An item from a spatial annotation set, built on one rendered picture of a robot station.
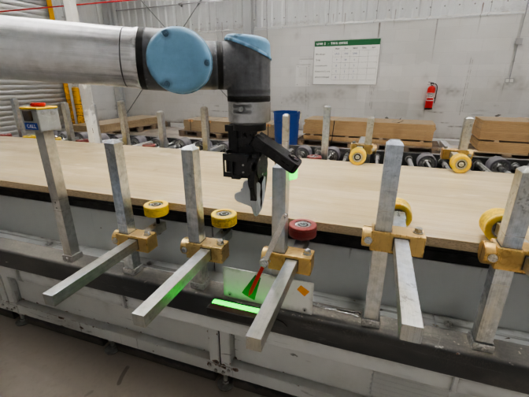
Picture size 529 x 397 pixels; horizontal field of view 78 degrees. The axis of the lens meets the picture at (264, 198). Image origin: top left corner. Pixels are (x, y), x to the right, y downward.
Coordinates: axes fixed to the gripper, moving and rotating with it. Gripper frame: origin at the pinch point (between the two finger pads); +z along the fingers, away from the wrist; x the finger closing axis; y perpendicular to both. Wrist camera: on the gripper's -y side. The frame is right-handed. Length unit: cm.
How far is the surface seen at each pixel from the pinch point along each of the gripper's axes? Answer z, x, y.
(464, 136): -3, -115, -65
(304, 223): 9.7, -17.5, -7.4
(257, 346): 16.4, 23.1, -7.8
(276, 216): 3.5, -6.1, -2.5
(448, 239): 11, -22, -45
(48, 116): -18, -8, 70
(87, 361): 101, -22, 97
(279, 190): -3.5, -6.1, -3.2
